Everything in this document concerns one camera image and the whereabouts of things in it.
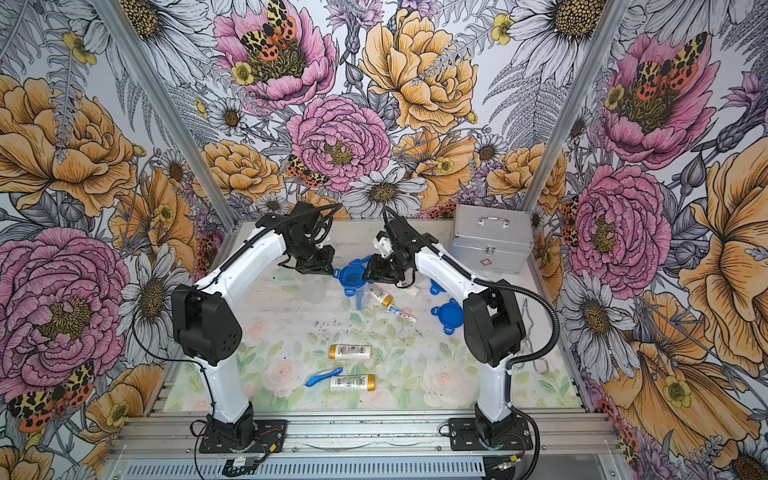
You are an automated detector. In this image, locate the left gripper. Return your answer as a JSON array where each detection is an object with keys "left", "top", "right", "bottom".
[{"left": 285, "top": 236, "right": 334, "bottom": 276}]

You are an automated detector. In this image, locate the white gold tube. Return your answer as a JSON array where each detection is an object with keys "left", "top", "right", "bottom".
[
  {"left": 328, "top": 344, "right": 372, "bottom": 361},
  {"left": 403, "top": 286, "right": 420, "bottom": 298},
  {"left": 330, "top": 374, "right": 376, "bottom": 392},
  {"left": 368, "top": 285, "right": 394, "bottom": 307}
]

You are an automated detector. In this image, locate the clear plastic cup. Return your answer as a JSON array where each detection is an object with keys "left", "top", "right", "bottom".
[
  {"left": 295, "top": 273, "right": 327, "bottom": 304},
  {"left": 353, "top": 282, "right": 369, "bottom": 311}
]

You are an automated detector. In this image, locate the blue lid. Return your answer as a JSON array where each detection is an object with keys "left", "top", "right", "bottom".
[
  {"left": 333, "top": 256, "right": 370, "bottom": 297},
  {"left": 429, "top": 280, "right": 446, "bottom": 296},
  {"left": 430, "top": 299, "right": 464, "bottom": 335}
]

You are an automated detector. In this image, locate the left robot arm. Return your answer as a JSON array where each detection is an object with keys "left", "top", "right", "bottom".
[{"left": 171, "top": 202, "right": 341, "bottom": 453}]

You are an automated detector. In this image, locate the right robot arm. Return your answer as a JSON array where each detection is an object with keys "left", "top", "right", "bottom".
[{"left": 363, "top": 207, "right": 526, "bottom": 449}]

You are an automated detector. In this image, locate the small toothpaste middle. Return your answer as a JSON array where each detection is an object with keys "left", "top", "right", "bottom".
[{"left": 387, "top": 305, "right": 417, "bottom": 323}]

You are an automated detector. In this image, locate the silver metal case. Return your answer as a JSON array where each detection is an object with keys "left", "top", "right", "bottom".
[{"left": 450, "top": 205, "right": 534, "bottom": 274}]

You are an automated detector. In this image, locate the blue toothbrush near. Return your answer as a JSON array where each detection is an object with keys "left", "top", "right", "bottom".
[{"left": 305, "top": 367, "right": 343, "bottom": 388}]

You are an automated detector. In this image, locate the left aluminium frame post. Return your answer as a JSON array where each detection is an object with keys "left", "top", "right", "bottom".
[{"left": 94, "top": 1, "right": 240, "bottom": 233}]

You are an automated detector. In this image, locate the aluminium frame post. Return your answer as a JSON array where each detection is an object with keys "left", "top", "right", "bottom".
[
  {"left": 521, "top": 0, "right": 631, "bottom": 214},
  {"left": 94, "top": 1, "right": 240, "bottom": 233}
]

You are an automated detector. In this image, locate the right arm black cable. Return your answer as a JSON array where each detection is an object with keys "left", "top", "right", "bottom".
[{"left": 382, "top": 206, "right": 562, "bottom": 370}]

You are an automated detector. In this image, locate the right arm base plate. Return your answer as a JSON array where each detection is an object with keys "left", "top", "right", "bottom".
[{"left": 447, "top": 415, "right": 534, "bottom": 452}]

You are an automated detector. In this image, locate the right aluminium frame post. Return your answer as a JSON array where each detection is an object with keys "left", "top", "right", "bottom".
[{"left": 521, "top": 0, "right": 631, "bottom": 214}]

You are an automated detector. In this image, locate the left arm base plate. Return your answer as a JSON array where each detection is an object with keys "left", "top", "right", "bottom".
[{"left": 198, "top": 417, "right": 288, "bottom": 454}]

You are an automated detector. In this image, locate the aluminium front rail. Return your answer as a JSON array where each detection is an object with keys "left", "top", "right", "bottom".
[{"left": 101, "top": 409, "right": 632, "bottom": 479}]

